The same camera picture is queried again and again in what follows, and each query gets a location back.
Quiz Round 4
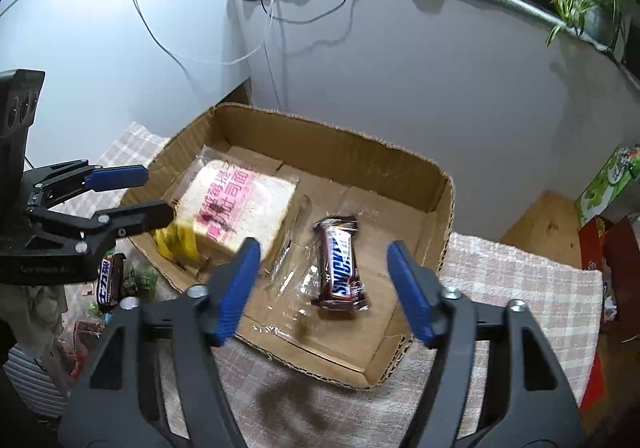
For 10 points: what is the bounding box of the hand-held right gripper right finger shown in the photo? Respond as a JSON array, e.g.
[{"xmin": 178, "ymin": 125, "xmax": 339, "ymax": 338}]
[{"xmin": 386, "ymin": 240, "xmax": 586, "ymax": 448}]

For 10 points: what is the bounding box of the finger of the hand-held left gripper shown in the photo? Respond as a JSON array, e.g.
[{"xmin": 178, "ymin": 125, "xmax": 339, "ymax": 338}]
[
  {"xmin": 20, "ymin": 159, "xmax": 150, "ymax": 205},
  {"xmin": 26, "ymin": 199, "xmax": 174, "ymax": 255}
]

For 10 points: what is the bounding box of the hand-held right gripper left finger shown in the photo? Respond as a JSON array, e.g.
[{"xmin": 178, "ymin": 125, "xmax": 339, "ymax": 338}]
[{"xmin": 57, "ymin": 238, "xmax": 263, "ymax": 448}]

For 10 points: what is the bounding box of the blue label chocolate bar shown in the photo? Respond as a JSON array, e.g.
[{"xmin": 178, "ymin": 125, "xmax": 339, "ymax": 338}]
[{"xmin": 96, "ymin": 253, "xmax": 127, "ymax": 313}]

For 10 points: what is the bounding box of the brown chocolate bar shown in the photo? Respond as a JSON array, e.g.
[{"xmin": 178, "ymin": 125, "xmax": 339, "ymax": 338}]
[{"xmin": 310, "ymin": 215, "xmax": 372, "ymax": 313}]

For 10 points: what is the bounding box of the cardboard box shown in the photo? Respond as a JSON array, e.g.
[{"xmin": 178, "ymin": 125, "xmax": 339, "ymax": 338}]
[{"xmin": 121, "ymin": 102, "xmax": 456, "ymax": 390}]

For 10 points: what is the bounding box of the person's left forearm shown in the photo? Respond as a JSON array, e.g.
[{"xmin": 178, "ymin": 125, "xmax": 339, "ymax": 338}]
[{"xmin": 2, "ymin": 345, "xmax": 69, "ymax": 422}]

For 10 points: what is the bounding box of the person's left hand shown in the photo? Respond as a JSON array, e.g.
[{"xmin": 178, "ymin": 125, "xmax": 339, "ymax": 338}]
[{"xmin": 21, "ymin": 285, "xmax": 67, "ymax": 347}]

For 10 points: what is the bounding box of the yellow snack packet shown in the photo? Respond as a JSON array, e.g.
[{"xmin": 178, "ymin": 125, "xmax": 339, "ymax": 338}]
[{"xmin": 154, "ymin": 223, "xmax": 202, "ymax": 265}]

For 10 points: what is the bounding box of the green snack packet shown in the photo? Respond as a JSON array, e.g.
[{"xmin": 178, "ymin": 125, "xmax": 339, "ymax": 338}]
[{"xmin": 122, "ymin": 265, "xmax": 160, "ymax": 299}]

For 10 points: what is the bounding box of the plaid blanket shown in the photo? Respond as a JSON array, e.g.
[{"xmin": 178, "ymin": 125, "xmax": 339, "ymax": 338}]
[{"xmin": 50, "ymin": 122, "xmax": 606, "ymax": 448}]

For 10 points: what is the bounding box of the sliced bread packet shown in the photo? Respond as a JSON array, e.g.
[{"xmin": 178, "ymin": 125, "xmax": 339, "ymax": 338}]
[{"xmin": 162, "ymin": 144, "xmax": 312, "ymax": 275}]

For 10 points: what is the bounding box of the wooden board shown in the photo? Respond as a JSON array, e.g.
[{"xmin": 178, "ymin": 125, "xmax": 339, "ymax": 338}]
[{"xmin": 500, "ymin": 191, "xmax": 584, "ymax": 271}]

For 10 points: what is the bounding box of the red box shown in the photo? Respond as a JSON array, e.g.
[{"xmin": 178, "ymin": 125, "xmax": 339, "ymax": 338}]
[{"xmin": 579, "ymin": 215, "xmax": 640, "ymax": 325}]

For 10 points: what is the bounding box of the green carton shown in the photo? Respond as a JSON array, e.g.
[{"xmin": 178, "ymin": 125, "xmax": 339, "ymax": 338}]
[{"xmin": 575, "ymin": 144, "xmax": 640, "ymax": 229}]

